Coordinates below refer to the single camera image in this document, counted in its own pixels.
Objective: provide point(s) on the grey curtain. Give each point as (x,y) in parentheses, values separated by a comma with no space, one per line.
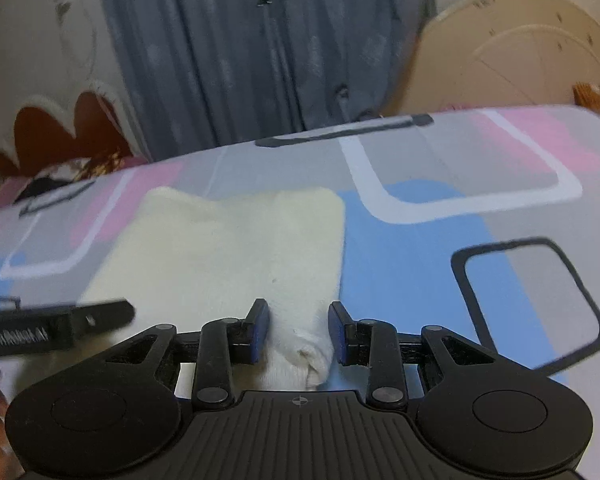
(260,50)

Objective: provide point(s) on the white blanket with red hearts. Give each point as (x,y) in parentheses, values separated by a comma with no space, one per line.
(55,130)

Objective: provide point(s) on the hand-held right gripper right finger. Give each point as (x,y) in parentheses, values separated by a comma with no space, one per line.
(337,332)

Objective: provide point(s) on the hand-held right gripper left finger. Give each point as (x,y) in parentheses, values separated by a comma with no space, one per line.
(259,332)

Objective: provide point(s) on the cream small cloth garment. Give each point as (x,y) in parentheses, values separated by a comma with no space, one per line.
(215,255)

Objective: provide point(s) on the patterned grey pink blue bedsheet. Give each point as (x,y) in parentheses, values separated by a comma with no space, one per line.
(420,270)

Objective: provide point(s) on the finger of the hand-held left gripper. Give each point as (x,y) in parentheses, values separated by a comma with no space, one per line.
(102,316)

